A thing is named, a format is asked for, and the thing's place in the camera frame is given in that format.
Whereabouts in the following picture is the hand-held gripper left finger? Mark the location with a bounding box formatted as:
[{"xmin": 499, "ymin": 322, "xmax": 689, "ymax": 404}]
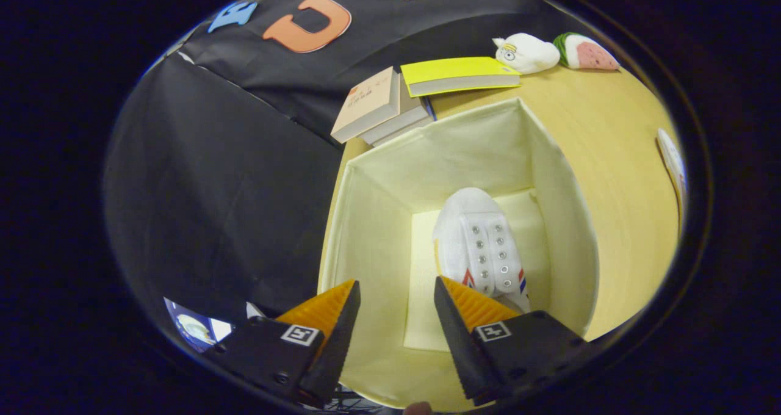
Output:
[{"xmin": 203, "ymin": 280, "xmax": 362, "ymax": 409}]

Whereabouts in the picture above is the cream fabric storage box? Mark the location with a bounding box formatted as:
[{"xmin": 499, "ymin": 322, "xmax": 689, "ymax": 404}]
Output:
[{"xmin": 317, "ymin": 96, "xmax": 600, "ymax": 413}]

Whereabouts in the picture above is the white plush toy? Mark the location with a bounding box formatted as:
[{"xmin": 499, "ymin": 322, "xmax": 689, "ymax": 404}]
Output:
[{"xmin": 492, "ymin": 33, "xmax": 561, "ymax": 75}]

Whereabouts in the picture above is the black backdrop cloth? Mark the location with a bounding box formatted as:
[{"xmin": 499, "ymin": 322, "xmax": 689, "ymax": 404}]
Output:
[{"xmin": 104, "ymin": 0, "xmax": 586, "ymax": 342}]

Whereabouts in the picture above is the yellow cover book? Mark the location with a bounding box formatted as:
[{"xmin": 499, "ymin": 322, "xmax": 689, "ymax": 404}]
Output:
[{"xmin": 401, "ymin": 56, "xmax": 522, "ymax": 98}]

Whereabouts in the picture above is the beige cover book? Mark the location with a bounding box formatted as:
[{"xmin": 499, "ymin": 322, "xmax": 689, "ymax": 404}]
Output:
[{"xmin": 330, "ymin": 67, "xmax": 403, "ymax": 145}]

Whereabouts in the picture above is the watermelon slice plush toy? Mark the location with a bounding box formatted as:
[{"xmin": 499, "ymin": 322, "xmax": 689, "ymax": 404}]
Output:
[{"xmin": 553, "ymin": 32, "xmax": 620, "ymax": 71}]

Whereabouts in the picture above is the grey paperback book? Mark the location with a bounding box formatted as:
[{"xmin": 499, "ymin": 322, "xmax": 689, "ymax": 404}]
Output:
[{"xmin": 360, "ymin": 88, "xmax": 433, "ymax": 148}]

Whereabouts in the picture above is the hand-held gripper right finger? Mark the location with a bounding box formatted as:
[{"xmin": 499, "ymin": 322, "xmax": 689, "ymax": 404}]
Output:
[{"xmin": 434, "ymin": 275, "xmax": 597, "ymax": 407}]

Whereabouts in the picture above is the white lace-up shoe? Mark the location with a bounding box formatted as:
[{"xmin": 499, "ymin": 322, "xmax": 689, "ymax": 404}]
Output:
[
  {"xmin": 432, "ymin": 187, "xmax": 530, "ymax": 313},
  {"xmin": 657, "ymin": 128, "xmax": 688, "ymax": 233}
]

